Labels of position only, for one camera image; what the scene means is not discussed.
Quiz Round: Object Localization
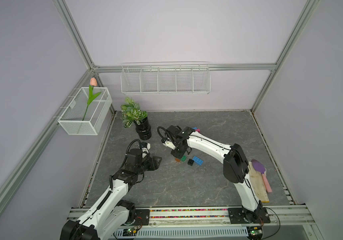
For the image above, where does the black lego brick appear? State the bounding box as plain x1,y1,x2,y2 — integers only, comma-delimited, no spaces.
188,159,194,166

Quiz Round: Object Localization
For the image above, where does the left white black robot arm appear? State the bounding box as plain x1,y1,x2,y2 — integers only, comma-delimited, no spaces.
60,148,162,240

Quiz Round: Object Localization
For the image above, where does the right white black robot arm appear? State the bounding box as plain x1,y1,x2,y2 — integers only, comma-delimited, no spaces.
157,126,265,223

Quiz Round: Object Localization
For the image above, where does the green potted plant black pot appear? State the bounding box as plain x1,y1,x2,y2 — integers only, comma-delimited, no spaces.
120,97,152,140

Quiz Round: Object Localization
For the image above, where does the white mesh side basket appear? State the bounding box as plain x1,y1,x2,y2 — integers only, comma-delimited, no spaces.
54,87,112,136

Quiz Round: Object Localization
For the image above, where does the purple pink brush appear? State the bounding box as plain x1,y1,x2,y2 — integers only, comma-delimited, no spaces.
252,159,273,193

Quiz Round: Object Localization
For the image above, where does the pink artificial tulip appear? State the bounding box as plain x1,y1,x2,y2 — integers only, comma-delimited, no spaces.
82,77,101,121

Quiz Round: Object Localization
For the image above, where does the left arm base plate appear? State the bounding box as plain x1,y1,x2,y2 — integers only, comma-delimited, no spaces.
124,209,150,226

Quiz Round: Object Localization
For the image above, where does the white wire wall basket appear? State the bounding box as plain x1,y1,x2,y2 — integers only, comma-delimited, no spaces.
120,62,211,95

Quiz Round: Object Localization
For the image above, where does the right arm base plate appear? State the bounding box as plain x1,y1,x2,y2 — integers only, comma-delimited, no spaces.
228,208,271,225

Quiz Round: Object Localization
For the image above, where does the aluminium front rail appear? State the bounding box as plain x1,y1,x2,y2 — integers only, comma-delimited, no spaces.
68,205,323,240

